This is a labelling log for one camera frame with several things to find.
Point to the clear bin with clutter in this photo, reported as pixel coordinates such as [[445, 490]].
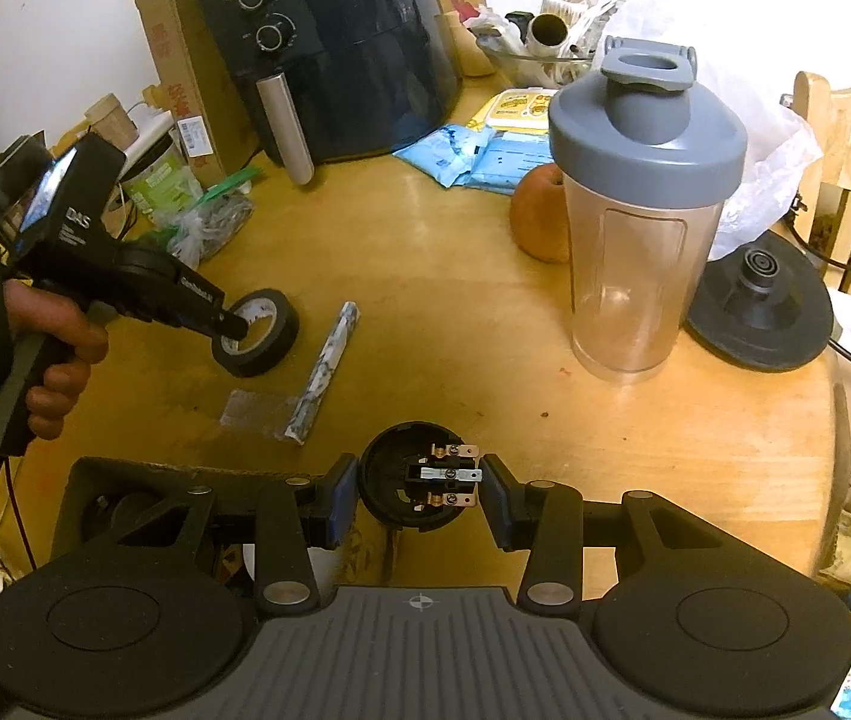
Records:
[[547, 49]]

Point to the left human hand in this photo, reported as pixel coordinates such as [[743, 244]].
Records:
[[84, 344]]

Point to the steel electric kettle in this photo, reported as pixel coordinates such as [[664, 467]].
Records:
[[22, 164]]

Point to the orange round fruit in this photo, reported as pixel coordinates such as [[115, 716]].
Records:
[[538, 215]]

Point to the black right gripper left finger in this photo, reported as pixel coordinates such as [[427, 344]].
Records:
[[293, 514]]

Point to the clear small plastic box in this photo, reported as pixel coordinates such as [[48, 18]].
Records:
[[262, 413]]

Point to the clear shaker bottle grey lid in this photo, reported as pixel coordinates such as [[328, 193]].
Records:
[[648, 157]]

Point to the green label jar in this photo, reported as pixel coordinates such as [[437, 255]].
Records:
[[161, 183]]

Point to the dark blue air fryer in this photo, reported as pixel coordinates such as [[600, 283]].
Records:
[[336, 80]]

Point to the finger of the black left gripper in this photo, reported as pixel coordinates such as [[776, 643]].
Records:
[[199, 305]]

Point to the yellow wet wipes pack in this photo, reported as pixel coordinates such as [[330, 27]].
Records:
[[515, 110]]

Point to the black kettle base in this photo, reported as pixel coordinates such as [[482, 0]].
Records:
[[762, 307]]

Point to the marbled white pen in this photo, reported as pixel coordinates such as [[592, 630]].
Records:
[[309, 403]]

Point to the black electrical tape roll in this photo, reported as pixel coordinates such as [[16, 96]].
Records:
[[271, 324]]

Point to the black round plug connector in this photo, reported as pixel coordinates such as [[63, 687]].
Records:
[[419, 475]]

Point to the blue wet wipes pack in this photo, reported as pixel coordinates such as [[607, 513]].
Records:
[[448, 153]]

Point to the clear plastic bag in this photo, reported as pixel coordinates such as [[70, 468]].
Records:
[[196, 234]]

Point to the tall brown cardboard carton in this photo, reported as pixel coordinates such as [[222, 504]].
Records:
[[216, 132]]

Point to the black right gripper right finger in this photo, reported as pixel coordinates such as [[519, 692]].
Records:
[[545, 519]]

